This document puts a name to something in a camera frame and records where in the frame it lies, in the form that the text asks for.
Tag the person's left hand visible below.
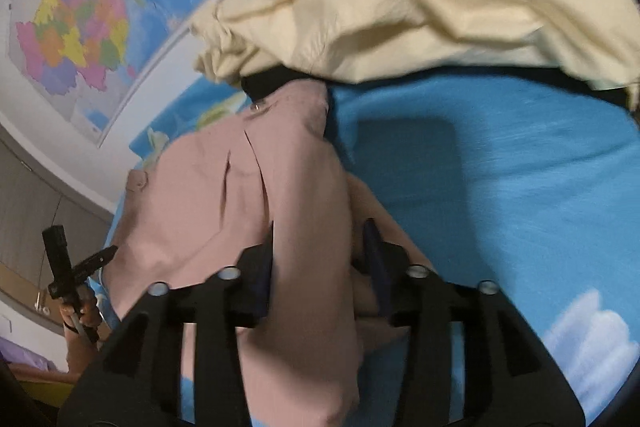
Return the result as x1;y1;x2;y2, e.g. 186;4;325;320
60;289;103;334

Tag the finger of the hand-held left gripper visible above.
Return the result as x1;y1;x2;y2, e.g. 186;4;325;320
74;245;119;282

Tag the wooden cabinet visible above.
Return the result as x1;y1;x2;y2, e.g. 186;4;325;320
0;127;121;323

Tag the person's left forearm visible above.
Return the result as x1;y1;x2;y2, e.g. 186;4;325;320
64;327;107;375

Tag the colourful wall map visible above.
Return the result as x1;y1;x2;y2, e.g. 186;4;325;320
5;0;301;148

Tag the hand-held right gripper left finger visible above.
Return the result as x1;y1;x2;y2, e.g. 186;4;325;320
57;222;276;427

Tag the blue floral bed sheet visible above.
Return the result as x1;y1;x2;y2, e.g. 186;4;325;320
100;72;640;427

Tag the pink zip jacket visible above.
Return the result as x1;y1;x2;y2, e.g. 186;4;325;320
107;82;436;427

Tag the yellow board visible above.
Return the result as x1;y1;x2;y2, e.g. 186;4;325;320
12;377;76;408

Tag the purple cloth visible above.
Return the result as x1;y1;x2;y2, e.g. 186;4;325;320
0;336;56;370

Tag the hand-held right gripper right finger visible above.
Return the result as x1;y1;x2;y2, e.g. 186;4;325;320
362;218;586;427

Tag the black cloth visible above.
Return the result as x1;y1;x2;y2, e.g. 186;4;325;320
240;64;640;112

